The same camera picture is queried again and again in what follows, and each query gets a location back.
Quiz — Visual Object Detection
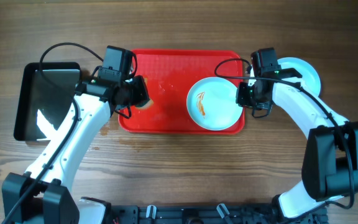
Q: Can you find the red plastic serving tray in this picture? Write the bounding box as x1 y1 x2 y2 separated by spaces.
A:
118 49 243 134

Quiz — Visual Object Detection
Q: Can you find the black rectangular water tray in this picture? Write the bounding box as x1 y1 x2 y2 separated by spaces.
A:
14 62 81 141

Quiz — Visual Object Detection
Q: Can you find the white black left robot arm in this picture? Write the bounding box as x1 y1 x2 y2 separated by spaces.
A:
2 75 149 223

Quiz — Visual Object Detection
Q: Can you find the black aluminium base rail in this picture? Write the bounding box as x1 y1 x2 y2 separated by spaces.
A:
110 203 329 224

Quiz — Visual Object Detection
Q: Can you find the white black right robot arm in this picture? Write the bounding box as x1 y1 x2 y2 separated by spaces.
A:
237 65 358 223

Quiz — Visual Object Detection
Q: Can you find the white plate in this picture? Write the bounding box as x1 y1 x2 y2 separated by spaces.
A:
278 57 321 96
186 77 243 131

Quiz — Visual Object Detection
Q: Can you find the orange green scrubbing sponge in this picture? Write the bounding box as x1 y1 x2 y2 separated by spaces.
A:
135 76 152 109

